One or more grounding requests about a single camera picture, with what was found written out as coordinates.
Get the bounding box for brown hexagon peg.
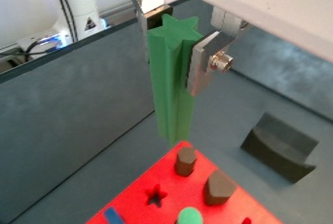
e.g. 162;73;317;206
174;147;197;177

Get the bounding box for gripper silver red right finger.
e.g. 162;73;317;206
186;7;250;96

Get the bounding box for black cables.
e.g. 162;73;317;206
0;0;79;60

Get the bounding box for green star prism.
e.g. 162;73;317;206
147;15;202;145

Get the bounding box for brown rounded triangle peg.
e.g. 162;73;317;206
205;169;237;205

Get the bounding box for dark blue block peg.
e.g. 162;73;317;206
105;207;125;224

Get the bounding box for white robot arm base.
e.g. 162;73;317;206
19;0;107;54

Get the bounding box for black curved fixture block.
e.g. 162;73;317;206
241;113;319;183

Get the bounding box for green cylinder peg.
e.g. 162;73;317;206
175;206;204;224

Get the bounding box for red peg board base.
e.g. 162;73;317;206
86;141;282;224

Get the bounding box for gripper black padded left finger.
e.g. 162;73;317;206
131;0;173;56

